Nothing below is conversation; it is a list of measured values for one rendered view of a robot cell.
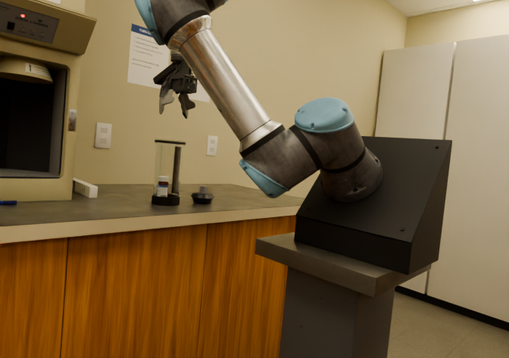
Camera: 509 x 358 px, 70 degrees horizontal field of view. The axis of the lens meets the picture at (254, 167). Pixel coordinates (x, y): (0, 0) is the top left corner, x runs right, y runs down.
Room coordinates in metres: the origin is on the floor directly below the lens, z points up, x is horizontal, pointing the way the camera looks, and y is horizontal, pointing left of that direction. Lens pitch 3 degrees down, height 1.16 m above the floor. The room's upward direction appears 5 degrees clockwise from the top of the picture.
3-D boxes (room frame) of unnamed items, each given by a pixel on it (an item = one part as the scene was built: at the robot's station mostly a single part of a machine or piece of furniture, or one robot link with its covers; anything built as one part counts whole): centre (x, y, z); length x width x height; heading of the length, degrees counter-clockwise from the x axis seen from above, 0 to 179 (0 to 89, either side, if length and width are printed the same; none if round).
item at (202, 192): (1.38, 0.19, 0.97); 0.09 x 0.09 x 0.07
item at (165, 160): (1.29, 0.30, 1.06); 0.11 x 0.11 x 0.21
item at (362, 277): (0.91, -0.25, 0.92); 0.32 x 0.32 x 0.04; 46
